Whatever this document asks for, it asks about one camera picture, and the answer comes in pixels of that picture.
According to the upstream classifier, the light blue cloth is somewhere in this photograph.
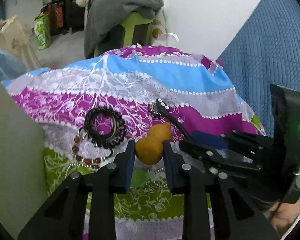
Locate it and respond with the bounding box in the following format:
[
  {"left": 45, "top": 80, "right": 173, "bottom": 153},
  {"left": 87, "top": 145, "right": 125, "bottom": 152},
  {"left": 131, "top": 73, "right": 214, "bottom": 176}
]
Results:
[{"left": 0, "top": 49, "right": 27, "bottom": 81}]

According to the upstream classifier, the green hat hair clip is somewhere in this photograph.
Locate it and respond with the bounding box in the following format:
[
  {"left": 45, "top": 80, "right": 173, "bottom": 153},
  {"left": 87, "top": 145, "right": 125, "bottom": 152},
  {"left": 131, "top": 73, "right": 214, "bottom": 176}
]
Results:
[{"left": 130, "top": 170, "right": 154, "bottom": 189}]

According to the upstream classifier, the colourful striped floral quilt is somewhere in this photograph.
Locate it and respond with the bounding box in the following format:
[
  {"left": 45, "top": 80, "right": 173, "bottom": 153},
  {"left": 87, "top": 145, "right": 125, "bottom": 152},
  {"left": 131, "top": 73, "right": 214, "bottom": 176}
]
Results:
[{"left": 2, "top": 46, "right": 266, "bottom": 239}]

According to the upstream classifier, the blue quilted slipper right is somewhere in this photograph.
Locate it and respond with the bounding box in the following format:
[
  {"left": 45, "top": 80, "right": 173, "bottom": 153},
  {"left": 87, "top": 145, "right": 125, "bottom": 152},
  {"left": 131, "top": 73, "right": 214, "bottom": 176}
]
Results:
[{"left": 218, "top": 0, "right": 300, "bottom": 136}]

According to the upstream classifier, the red orange crate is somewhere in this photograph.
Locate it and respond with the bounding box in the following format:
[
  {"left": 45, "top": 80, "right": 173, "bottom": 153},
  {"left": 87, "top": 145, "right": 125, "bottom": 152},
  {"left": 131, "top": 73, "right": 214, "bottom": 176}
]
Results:
[{"left": 43, "top": 3, "right": 64, "bottom": 36}]

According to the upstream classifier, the black spiral hair tie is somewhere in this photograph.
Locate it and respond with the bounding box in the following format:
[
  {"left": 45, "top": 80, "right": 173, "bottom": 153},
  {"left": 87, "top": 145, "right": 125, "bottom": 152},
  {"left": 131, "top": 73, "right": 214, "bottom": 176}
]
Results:
[{"left": 83, "top": 106, "right": 127, "bottom": 149}]

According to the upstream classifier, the black rhinestone hair clip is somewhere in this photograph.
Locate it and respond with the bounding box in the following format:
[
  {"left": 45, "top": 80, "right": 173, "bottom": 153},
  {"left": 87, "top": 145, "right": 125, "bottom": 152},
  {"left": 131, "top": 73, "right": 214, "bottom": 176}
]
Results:
[{"left": 148, "top": 98, "right": 192, "bottom": 141}]

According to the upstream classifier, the green plastic stool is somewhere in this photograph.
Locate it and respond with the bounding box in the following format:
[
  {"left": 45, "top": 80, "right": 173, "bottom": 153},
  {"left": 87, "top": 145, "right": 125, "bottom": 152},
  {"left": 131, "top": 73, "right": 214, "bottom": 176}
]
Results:
[{"left": 94, "top": 12, "right": 154, "bottom": 56}]

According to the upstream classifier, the green cardboard box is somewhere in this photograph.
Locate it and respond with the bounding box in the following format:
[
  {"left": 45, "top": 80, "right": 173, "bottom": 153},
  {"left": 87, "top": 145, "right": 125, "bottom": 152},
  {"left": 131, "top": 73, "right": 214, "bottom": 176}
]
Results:
[{"left": 0, "top": 82, "right": 47, "bottom": 239}]

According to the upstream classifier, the grey blanket on stool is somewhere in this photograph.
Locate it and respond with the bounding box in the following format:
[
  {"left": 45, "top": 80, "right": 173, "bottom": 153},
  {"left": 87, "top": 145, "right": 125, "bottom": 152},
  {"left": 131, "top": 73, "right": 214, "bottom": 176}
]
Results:
[{"left": 84, "top": 0, "right": 164, "bottom": 59}]

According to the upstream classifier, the person right hand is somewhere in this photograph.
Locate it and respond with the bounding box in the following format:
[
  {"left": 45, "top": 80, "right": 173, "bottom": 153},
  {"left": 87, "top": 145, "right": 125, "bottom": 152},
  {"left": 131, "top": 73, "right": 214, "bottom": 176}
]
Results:
[{"left": 269, "top": 201, "right": 300, "bottom": 239}]

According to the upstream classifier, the green printed bag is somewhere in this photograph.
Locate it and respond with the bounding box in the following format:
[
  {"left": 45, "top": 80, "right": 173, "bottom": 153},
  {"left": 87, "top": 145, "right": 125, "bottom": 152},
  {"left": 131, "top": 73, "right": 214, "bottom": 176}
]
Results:
[{"left": 33, "top": 12, "right": 51, "bottom": 50}]

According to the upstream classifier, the white bag handle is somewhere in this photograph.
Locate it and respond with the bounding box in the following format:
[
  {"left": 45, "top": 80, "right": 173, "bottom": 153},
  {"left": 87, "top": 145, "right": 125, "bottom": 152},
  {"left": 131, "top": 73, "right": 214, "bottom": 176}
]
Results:
[{"left": 153, "top": 33, "right": 179, "bottom": 47}]

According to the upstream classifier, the orange gourd pendant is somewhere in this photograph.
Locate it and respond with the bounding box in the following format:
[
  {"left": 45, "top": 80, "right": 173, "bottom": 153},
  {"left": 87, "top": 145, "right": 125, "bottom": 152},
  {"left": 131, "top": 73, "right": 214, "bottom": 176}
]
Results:
[{"left": 135, "top": 122, "right": 172, "bottom": 165}]

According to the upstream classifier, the red bead bracelet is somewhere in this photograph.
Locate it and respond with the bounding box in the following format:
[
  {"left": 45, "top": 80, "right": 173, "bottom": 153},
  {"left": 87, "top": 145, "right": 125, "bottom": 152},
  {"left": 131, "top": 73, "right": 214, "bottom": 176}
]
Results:
[{"left": 71, "top": 135, "right": 103, "bottom": 169}]

